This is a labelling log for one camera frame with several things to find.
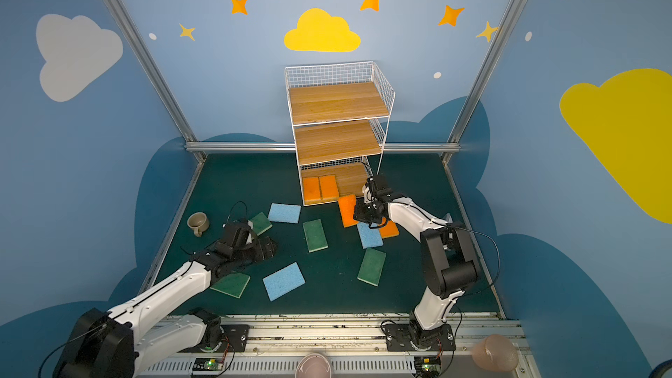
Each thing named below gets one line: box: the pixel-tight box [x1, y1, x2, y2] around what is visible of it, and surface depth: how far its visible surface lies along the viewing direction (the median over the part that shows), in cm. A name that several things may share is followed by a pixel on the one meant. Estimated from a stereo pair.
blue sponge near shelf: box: [267, 203, 301, 224], surface depth 103 cm
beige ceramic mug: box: [187, 211, 210, 238], surface depth 97 cm
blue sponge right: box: [357, 221, 385, 250], surface depth 96 cm
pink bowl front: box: [294, 352, 333, 378], surface depth 72 cm
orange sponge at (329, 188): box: [319, 175, 339, 200], surface depth 111 cm
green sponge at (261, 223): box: [250, 211, 273, 237], surface depth 100 cm
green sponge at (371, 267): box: [357, 248, 387, 287], surface depth 90 cm
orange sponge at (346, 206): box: [338, 194, 359, 228], surface depth 97 cm
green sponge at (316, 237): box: [302, 218, 329, 253], surface depth 97 cm
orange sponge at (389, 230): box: [379, 220, 399, 239], surface depth 98 cm
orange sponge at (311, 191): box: [302, 176, 322, 205], surface depth 107 cm
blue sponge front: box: [262, 261, 307, 302], surface depth 86 cm
